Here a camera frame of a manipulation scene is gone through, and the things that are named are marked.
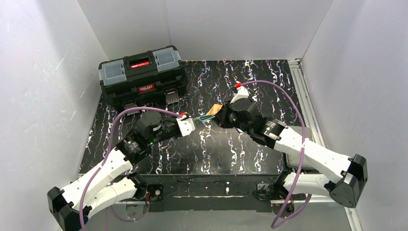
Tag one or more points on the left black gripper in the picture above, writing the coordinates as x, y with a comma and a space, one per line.
173, 126

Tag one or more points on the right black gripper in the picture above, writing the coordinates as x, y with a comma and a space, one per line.
223, 115

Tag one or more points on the mint green card holder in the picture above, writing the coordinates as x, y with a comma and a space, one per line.
203, 118

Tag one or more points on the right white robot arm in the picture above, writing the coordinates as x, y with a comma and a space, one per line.
340, 177

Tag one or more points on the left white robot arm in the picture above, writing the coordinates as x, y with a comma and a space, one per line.
74, 204

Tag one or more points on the black toolbox with grey lids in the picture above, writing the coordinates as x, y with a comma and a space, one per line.
148, 77

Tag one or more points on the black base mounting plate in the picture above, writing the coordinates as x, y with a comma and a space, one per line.
213, 192

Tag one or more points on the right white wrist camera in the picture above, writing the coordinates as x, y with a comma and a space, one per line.
242, 93

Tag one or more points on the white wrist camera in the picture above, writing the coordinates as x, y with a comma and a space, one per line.
186, 125
242, 93

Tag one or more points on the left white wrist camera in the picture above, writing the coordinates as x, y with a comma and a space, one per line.
186, 125

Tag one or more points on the aluminium frame rail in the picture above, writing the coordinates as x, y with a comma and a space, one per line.
310, 118

